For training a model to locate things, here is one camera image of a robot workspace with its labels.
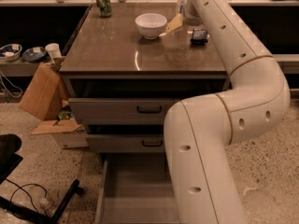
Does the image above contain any white paper cup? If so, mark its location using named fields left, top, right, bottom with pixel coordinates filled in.
left=45, top=43, right=62, bottom=59

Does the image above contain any white cardboard box open flap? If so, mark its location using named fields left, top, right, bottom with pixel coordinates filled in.
left=31, top=119, right=88, bottom=148

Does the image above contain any grey drawer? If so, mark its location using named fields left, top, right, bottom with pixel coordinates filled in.
left=68, top=98, right=178, bottom=125
left=94, top=153, right=180, bottom=224
left=86, top=134, right=164, bottom=153

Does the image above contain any blue patterned plate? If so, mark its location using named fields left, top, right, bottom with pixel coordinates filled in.
left=22, top=47, right=47, bottom=63

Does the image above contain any black cable on floor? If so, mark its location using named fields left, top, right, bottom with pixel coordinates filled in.
left=6, top=178, right=50, bottom=213

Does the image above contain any grey middle drawer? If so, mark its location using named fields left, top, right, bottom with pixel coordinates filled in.
left=86, top=134, right=164, bottom=153

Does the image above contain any grey low shelf left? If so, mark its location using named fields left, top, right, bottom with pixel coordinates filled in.
left=0, top=57, right=64, bottom=78

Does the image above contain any black chair base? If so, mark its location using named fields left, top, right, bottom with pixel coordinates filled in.
left=0, top=133, right=85, bottom=224

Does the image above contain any blue patterned bowl left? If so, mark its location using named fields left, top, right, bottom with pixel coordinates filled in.
left=0, top=44, right=22, bottom=62

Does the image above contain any grey low shelf right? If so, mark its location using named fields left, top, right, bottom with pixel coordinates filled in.
left=274, top=54, right=299, bottom=75

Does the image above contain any grey bottom drawer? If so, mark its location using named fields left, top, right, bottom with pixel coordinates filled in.
left=94, top=153, right=180, bottom=224

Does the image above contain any grey drawer cabinet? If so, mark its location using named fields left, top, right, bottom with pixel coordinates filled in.
left=59, top=2, right=233, bottom=161

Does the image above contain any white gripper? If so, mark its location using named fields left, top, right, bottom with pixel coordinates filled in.
left=162, top=0, right=202, bottom=35

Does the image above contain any brown cardboard box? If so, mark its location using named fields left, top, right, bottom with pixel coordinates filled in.
left=19, top=63, right=69, bottom=120

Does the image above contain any green snack bag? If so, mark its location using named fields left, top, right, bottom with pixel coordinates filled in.
left=58, top=110, right=74, bottom=120

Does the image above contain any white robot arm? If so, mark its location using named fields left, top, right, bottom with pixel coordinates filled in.
left=164, top=0, right=290, bottom=224

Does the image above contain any white ceramic bowl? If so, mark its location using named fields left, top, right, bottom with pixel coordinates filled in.
left=135, top=13, right=167, bottom=39

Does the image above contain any grey low shelf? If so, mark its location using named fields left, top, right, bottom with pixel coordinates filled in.
left=0, top=57, right=64, bottom=78
left=274, top=54, right=299, bottom=75

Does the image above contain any grey top drawer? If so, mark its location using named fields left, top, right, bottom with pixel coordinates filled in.
left=68, top=98, right=178, bottom=125

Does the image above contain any green soda can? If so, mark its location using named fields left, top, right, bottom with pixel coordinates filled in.
left=96, top=0, right=112, bottom=18

